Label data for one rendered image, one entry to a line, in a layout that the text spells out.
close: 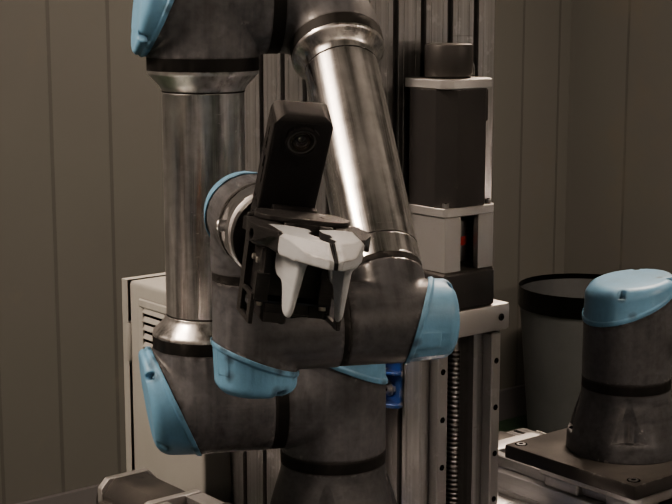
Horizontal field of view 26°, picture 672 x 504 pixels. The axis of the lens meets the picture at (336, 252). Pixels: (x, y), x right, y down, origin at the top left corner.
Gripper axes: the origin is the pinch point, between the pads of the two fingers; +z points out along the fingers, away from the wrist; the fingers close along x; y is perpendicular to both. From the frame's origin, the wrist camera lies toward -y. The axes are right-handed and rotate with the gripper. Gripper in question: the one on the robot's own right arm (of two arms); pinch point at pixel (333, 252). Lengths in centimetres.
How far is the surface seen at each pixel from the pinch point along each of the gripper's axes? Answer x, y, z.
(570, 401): -189, 101, -373
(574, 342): -186, 79, -371
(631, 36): -209, -30, -416
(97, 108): -11, 16, -351
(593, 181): -210, 27, -430
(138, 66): -22, 2, -358
